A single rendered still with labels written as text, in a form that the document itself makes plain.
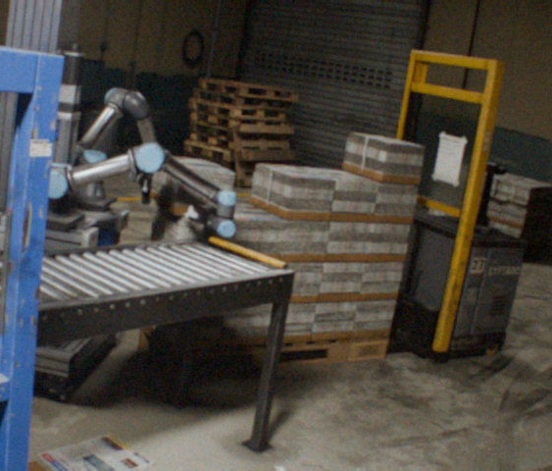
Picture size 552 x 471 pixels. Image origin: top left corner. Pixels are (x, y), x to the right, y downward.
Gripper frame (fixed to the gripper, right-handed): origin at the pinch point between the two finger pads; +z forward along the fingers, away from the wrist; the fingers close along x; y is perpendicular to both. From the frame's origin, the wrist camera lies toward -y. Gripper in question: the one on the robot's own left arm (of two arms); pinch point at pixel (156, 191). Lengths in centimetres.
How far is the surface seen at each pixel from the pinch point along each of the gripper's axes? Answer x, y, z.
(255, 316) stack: 47, -55, 42
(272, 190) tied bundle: 55, 9, 26
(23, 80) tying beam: -116, 62, 191
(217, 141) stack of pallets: 305, -36, -563
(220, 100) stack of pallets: 301, 20, -564
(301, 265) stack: 70, -27, 42
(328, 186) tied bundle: 80, 16, 41
